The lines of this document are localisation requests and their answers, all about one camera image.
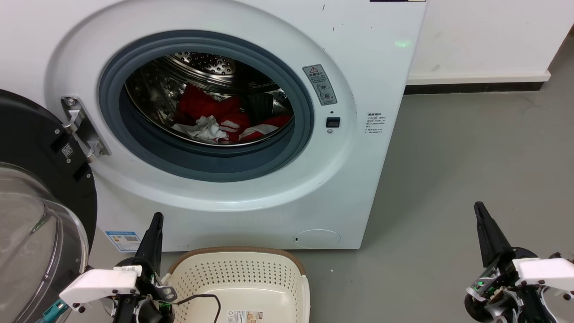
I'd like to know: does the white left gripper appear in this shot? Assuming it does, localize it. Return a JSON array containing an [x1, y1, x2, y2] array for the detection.
[[60, 213, 176, 323]]

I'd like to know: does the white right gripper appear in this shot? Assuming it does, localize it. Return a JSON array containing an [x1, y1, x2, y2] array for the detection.
[[464, 202, 574, 323]]

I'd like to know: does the red and white garment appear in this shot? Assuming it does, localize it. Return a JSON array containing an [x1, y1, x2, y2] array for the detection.
[[172, 83, 294, 145]]

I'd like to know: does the cream perforated laundry basket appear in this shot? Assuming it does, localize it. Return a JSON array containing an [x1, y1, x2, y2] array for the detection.
[[161, 246, 311, 323]]

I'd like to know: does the black washer door with glass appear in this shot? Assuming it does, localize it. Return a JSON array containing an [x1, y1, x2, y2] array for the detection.
[[0, 89, 98, 323]]

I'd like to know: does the stainless steel washing machine drum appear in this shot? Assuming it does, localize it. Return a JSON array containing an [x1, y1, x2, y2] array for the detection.
[[125, 52, 295, 146]]

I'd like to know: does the blue energy label sticker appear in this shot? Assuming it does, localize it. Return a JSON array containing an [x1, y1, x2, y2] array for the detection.
[[105, 231, 142, 253]]

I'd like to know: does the grey rubber door gasket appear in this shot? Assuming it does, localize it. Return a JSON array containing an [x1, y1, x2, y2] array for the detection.
[[98, 30, 314, 183]]

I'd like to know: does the metal door hinge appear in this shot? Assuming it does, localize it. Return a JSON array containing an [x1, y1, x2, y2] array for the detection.
[[61, 95, 111, 163]]

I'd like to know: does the white front-load washing machine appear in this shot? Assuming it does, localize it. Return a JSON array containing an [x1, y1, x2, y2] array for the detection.
[[0, 0, 427, 252]]

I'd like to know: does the white text sticker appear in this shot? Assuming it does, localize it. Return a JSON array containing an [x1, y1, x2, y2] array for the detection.
[[365, 112, 387, 135]]

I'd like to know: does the round white filter cover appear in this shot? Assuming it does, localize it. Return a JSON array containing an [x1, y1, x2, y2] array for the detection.
[[293, 229, 341, 249]]

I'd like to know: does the grey warning sticker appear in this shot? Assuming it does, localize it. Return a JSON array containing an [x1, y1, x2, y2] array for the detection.
[[302, 64, 338, 106]]

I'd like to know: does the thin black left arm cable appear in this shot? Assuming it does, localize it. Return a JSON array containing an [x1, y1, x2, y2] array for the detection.
[[173, 293, 221, 323]]

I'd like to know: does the white wall baseboard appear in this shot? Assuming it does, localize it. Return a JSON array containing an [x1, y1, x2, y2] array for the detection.
[[405, 70, 551, 95]]

